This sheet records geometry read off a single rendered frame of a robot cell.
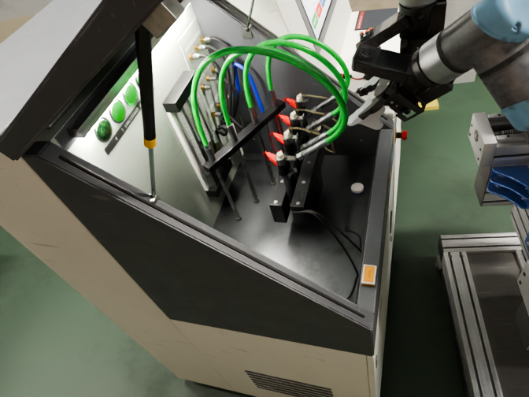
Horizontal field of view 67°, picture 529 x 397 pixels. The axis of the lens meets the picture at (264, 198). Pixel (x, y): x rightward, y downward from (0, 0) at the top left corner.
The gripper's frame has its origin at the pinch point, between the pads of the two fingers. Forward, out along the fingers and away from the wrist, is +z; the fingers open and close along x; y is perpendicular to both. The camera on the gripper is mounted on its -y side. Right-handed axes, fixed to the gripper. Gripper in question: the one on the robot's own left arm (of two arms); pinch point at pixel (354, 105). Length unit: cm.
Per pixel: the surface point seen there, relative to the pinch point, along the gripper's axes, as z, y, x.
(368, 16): 57, 14, 86
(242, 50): 4.1, -25.6, -1.0
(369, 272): 13.9, 24.9, -26.0
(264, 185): 59, 5, -2
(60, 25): 28, -63, -6
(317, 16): 39, -9, 52
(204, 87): 42, -29, 8
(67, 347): 178, -26, -89
